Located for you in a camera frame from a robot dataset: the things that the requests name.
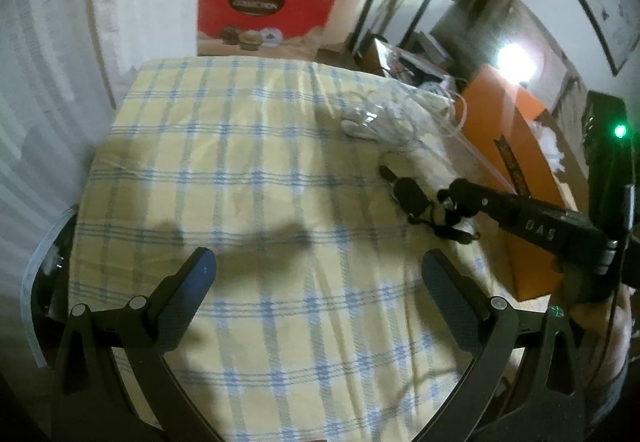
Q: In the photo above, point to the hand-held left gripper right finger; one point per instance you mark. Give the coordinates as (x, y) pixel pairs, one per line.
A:
(445, 292)

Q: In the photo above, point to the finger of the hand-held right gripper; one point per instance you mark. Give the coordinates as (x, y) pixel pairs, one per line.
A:
(470, 197)

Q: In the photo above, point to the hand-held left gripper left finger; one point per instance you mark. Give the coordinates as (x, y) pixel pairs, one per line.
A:
(192, 292)

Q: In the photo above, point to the orange cardboard box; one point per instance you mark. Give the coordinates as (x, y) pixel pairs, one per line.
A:
(500, 122)

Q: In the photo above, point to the person's right hand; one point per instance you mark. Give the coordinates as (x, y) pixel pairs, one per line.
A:
(597, 319)

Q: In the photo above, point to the yellow blue plaid tablecloth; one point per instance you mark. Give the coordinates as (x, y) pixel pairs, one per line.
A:
(275, 222)

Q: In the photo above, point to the clear plastic bag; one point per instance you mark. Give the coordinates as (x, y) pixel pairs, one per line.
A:
(382, 124)

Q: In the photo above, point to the cluttered low stand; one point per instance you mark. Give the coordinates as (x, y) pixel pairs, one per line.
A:
(405, 59)

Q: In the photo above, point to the white curtain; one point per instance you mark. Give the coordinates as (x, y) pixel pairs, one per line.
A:
(60, 47)

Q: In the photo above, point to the red box with oval label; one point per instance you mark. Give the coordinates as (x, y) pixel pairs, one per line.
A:
(265, 2)

